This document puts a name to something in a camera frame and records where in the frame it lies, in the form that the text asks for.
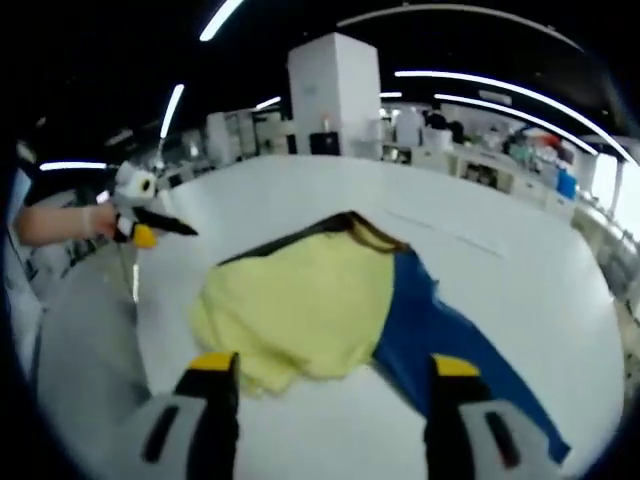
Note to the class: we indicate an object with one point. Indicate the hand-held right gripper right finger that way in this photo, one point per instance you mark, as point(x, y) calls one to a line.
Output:
point(465, 430)

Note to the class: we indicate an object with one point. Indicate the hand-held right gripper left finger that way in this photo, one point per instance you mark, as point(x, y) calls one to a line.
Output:
point(200, 425)

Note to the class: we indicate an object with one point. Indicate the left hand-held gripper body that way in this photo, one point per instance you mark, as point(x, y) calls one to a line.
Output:
point(135, 185)

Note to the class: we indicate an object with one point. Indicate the blue garment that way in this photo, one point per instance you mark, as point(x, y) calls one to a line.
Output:
point(440, 340)

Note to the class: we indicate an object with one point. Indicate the yellow garment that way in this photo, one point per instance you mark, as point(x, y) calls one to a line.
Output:
point(300, 310)

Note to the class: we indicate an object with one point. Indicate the dark brown garment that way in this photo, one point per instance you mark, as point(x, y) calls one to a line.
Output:
point(370, 235)

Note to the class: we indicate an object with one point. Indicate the person's left hand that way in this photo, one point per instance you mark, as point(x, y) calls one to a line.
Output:
point(100, 220)

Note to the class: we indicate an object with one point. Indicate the white printed shirt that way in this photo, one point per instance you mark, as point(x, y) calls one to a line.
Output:
point(22, 240)

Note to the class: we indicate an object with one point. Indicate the wide ceiling light strip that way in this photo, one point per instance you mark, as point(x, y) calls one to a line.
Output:
point(220, 19)

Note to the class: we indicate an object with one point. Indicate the white counter cabinets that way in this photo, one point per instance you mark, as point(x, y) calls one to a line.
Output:
point(500, 175)

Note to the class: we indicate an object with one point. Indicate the blue bin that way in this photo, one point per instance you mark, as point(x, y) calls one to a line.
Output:
point(565, 182)

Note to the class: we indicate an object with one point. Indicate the long ceiling light strip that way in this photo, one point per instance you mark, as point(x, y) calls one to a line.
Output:
point(500, 85)
point(505, 107)

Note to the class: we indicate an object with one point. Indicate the black wall panel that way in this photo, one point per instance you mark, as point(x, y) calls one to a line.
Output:
point(325, 144)

